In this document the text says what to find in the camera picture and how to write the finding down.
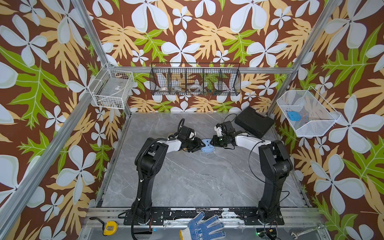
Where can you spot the silver spanner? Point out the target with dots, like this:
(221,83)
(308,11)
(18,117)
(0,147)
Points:
(296,235)

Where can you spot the white wire basket right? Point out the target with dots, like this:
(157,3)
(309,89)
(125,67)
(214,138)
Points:
(318,115)

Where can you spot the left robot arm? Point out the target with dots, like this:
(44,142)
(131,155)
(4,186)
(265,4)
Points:
(149,162)

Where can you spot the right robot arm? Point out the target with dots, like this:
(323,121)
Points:
(275,165)

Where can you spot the black plastic tool case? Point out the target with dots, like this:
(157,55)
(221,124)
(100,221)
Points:
(253,122)

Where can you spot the white wire basket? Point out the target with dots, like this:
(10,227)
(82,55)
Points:
(318,115)
(111,88)

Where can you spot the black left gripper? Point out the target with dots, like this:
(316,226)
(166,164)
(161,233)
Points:
(198,145)

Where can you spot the blue dotted work glove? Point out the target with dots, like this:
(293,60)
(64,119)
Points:
(199,229)

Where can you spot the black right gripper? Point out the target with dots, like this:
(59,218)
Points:
(214,142)

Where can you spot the white wire basket left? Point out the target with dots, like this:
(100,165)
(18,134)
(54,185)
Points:
(111,88)

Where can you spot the black wire basket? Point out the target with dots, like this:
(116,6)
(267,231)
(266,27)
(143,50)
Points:
(208,79)

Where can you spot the blue object in basket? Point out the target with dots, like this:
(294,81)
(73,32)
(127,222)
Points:
(294,116)

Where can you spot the yellow tape measure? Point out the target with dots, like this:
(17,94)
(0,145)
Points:
(110,228)

